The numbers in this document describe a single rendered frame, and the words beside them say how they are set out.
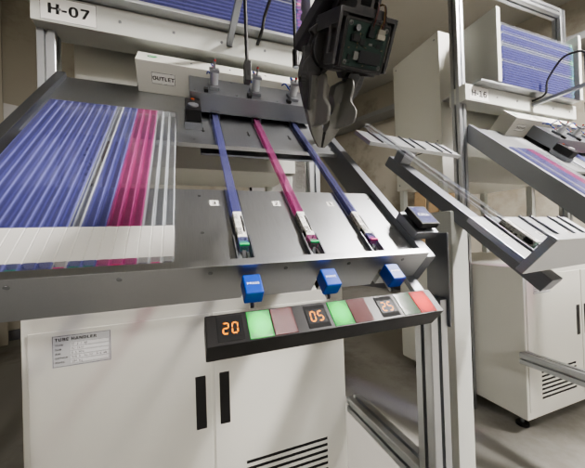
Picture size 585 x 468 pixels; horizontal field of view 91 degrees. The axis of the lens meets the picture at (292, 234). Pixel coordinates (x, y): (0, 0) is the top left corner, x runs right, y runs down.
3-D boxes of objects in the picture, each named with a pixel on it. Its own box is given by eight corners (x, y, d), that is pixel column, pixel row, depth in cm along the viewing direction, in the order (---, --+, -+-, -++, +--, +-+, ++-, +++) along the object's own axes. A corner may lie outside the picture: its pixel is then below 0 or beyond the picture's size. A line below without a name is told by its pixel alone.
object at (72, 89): (331, 170, 78) (337, 153, 75) (28, 153, 55) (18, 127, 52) (297, 122, 101) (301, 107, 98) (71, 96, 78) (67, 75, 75)
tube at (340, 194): (375, 245, 49) (378, 240, 48) (368, 245, 49) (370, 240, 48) (293, 125, 84) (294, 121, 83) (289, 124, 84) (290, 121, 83)
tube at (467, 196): (548, 255, 44) (553, 250, 43) (543, 256, 43) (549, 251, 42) (368, 127, 78) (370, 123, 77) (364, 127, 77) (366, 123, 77)
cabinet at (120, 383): (350, 514, 78) (343, 286, 78) (26, 651, 54) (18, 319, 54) (279, 394, 139) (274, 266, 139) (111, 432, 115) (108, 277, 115)
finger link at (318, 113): (313, 152, 37) (327, 71, 33) (298, 144, 42) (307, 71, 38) (334, 154, 38) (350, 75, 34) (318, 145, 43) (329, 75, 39)
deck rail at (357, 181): (418, 279, 53) (435, 255, 49) (409, 279, 52) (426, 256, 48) (302, 123, 102) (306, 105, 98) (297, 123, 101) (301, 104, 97)
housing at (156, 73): (300, 130, 99) (310, 86, 90) (141, 113, 82) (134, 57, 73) (293, 121, 104) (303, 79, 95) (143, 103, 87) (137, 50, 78)
